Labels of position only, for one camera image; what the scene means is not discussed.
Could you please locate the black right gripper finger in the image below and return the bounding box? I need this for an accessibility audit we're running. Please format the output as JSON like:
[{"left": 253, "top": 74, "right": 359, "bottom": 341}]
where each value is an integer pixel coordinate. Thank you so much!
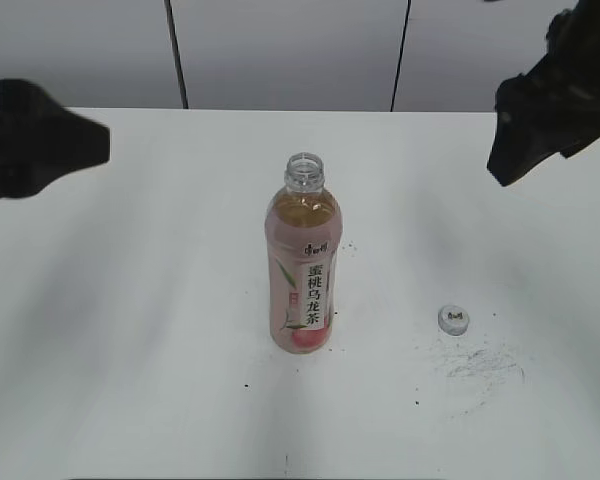
[{"left": 487, "top": 0, "right": 600, "bottom": 187}]

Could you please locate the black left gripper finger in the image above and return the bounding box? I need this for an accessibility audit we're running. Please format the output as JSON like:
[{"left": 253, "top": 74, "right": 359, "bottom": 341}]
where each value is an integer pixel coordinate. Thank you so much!
[{"left": 0, "top": 79, "right": 111, "bottom": 199}]

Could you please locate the white bottle cap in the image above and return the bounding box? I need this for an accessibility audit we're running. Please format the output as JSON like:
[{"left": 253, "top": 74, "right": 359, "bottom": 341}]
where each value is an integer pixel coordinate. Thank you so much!
[{"left": 438, "top": 304, "right": 470, "bottom": 336}]

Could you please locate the peach oolong tea bottle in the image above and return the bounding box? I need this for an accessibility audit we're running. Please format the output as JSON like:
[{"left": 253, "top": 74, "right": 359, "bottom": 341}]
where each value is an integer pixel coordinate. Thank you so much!
[{"left": 265, "top": 152, "right": 343, "bottom": 354}]

